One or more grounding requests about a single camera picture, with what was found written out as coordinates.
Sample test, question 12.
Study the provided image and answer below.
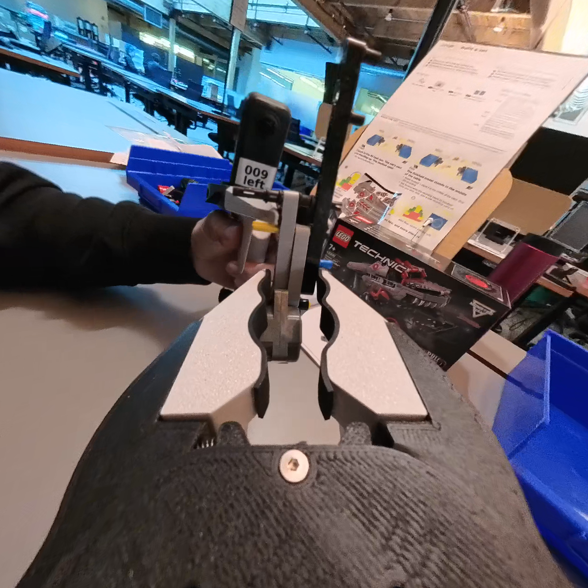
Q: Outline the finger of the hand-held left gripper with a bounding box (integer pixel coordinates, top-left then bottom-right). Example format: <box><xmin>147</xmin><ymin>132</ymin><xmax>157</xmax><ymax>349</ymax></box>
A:
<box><xmin>224</xmin><ymin>189</ymin><xmax>282</xmax><ymax>222</ymax></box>

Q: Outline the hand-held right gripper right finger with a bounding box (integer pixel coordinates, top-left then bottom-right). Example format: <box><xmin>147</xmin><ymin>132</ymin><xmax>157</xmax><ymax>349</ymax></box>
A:
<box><xmin>317</xmin><ymin>269</ymin><xmax>430</xmax><ymax>435</ymax></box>

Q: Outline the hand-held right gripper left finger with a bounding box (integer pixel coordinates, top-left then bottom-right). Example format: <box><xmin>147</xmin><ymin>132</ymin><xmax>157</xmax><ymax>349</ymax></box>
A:
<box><xmin>159</xmin><ymin>269</ymin><xmax>272</xmax><ymax>443</ymax></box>

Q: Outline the white instruction booklet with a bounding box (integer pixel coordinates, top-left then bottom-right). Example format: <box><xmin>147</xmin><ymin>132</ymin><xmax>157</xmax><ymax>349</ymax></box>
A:
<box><xmin>300</xmin><ymin>305</ymin><xmax>330</xmax><ymax>368</ymax></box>

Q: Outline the long black toy beam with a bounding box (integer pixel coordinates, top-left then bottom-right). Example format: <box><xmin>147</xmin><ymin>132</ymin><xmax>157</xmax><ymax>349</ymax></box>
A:
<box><xmin>304</xmin><ymin>37</ymin><xmax>383</xmax><ymax>296</ymax></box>

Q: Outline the person's left forearm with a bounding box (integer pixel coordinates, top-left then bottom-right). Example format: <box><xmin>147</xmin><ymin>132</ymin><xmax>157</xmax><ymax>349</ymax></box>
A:
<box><xmin>0</xmin><ymin>162</ymin><xmax>208</xmax><ymax>291</ymax></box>

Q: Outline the wood edged pale desk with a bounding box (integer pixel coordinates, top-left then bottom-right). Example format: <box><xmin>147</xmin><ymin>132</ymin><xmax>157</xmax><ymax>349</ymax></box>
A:
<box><xmin>0</xmin><ymin>69</ymin><xmax>221</xmax><ymax>166</ymax></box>

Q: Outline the person's left hand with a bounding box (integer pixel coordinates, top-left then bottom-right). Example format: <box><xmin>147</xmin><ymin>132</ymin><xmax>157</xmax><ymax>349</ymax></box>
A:
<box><xmin>190</xmin><ymin>211</ymin><xmax>277</xmax><ymax>288</ymax></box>

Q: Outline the tan cardboard panel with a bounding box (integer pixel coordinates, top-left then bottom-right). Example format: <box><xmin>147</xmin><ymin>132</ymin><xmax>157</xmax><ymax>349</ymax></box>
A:
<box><xmin>487</xmin><ymin>178</ymin><xmax>573</xmax><ymax>236</ymax></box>
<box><xmin>316</xmin><ymin>103</ymin><xmax>366</xmax><ymax>141</ymax></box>

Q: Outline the black monitor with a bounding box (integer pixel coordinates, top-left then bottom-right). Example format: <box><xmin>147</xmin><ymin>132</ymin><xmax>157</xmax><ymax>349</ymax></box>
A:
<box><xmin>324</xmin><ymin>61</ymin><xmax>350</xmax><ymax>105</ymax></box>

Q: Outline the black toy set box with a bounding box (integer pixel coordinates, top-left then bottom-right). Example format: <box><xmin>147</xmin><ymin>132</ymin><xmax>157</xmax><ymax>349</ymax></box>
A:
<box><xmin>322</xmin><ymin>216</ymin><xmax>513</xmax><ymax>370</ymax></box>

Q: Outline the blue plastic bin with tag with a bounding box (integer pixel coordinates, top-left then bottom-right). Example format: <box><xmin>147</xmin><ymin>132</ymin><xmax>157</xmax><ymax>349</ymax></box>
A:
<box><xmin>126</xmin><ymin>145</ymin><xmax>232</xmax><ymax>217</ymax></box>

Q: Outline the dark red cylindrical bin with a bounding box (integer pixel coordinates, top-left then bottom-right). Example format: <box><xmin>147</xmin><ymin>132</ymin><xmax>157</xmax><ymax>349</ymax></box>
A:
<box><xmin>488</xmin><ymin>242</ymin><xmax>559</xmax><ymax>305</ymax></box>

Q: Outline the clear acrylic stand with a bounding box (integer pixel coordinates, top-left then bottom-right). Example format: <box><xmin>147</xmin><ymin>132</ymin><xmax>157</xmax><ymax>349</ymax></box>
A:
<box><xmin>469</xmin><ymin>218</ymin><xmax>522</xmax><ymax>256</ymax></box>

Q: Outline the printed instruction poster board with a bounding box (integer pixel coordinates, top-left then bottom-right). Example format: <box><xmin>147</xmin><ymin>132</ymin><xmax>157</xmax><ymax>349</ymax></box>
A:
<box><xmin>337</xmin><ymin>126</ymin><xmax>514</xmax><ymax>261</ymax></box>

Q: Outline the black pole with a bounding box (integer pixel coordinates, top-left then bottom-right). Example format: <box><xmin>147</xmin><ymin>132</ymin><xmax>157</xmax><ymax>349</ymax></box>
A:
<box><xmin>404</xmin><ymin>0</ymin><xmax>460</xmax><ymax>75</ymax></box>

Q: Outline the printed instruction sheet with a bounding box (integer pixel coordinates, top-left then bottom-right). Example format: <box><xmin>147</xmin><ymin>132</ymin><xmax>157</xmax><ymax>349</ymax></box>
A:
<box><xmin>337</xmin><ymin>41</ymin><xmax>588</xmax><ymax>252</ymax></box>

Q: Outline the wooden side table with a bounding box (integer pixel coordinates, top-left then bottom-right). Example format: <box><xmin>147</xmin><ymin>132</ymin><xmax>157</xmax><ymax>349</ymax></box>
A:
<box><xmin>464</xmin><ymin>241</ymin><xmax>588</xmax><ymax>300</ymax></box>

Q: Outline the black screen on stand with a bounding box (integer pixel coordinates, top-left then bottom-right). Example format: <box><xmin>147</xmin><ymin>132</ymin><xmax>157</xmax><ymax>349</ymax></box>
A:
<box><xmin>509</xmin><ymin>126</ymin><xmax>588</xmax><ymax>194</ymax></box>

